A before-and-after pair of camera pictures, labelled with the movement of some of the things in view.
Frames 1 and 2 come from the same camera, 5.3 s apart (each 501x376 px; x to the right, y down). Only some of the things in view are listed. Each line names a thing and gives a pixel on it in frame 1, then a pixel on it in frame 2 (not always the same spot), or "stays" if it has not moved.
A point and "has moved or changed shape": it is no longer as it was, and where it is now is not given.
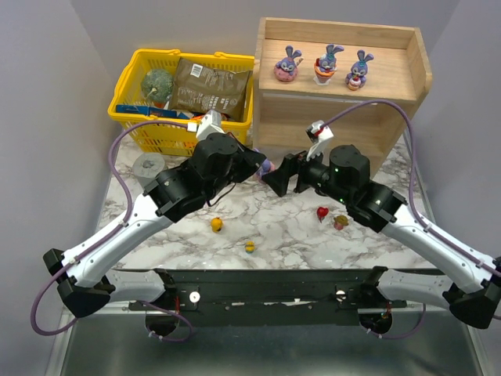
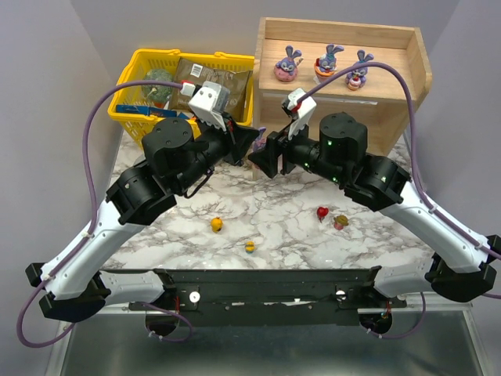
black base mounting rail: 272,298 stays
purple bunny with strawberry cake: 357,77 stays
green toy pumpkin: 156,84 stays
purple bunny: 326,66 stays
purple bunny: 286,69 stays
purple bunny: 267,167 has moved or changed shape
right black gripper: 297,172 → 282,153
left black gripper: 246,164 → 233,140
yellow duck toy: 217,224 stays
